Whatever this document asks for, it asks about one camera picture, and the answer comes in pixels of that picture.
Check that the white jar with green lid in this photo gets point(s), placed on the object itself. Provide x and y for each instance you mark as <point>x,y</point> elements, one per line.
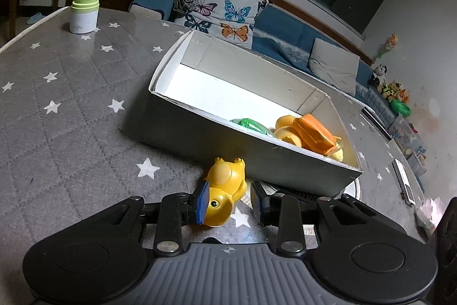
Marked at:
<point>85,17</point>

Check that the black remote control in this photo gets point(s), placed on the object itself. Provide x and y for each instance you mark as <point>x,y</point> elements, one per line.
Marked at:
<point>376,122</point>

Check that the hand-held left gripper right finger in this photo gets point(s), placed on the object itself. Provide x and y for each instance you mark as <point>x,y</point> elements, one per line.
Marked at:
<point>257,205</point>

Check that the panda plush toy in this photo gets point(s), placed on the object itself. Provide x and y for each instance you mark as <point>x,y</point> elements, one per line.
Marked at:
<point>378,74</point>

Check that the yellow rubber duck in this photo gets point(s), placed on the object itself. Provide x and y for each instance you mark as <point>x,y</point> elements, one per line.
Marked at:
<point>225,183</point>

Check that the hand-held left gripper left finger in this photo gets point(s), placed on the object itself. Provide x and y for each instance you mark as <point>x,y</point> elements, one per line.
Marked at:
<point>202,202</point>

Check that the green bowl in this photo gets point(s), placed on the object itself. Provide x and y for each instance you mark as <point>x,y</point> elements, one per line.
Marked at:
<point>401,107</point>

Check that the yellow green stuffed toy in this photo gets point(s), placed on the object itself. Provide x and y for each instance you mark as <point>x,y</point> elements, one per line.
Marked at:
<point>390,89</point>

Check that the blue sofa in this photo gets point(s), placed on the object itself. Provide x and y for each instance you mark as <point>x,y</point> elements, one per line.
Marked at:
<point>282,30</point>

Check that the butterfly print pillow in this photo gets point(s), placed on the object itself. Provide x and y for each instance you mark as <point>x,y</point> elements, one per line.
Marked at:
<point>228,13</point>

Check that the orange packet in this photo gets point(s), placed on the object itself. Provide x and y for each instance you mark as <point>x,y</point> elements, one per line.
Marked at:
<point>316,133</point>

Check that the blue slipper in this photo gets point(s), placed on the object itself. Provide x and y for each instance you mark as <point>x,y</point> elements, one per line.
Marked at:
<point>35,18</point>

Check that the clear plastic storage box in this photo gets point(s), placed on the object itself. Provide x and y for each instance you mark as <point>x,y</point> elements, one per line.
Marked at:
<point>408,142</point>

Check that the green plastic packet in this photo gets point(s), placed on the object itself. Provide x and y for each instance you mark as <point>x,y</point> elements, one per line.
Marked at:
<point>251,126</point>

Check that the pink plastic bag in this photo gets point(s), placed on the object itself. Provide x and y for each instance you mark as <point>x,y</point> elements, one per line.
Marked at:
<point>430,215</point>

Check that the grey pillow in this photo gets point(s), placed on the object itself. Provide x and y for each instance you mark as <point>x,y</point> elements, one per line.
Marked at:
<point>335,67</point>

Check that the flower wall decoration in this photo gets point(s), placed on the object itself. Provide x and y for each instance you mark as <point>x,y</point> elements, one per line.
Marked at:
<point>389,42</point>

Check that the orange rubber duck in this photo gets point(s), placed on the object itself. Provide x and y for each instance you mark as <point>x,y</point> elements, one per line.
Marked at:
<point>287,133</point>

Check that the white cardboard box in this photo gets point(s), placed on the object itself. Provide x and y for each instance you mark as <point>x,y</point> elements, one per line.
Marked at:
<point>214,97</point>

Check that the orange fox stuffed toy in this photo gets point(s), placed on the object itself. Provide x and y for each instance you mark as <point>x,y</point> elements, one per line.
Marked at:
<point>403,95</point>

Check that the white remote control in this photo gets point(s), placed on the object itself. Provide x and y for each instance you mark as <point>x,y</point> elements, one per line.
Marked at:
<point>404,183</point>

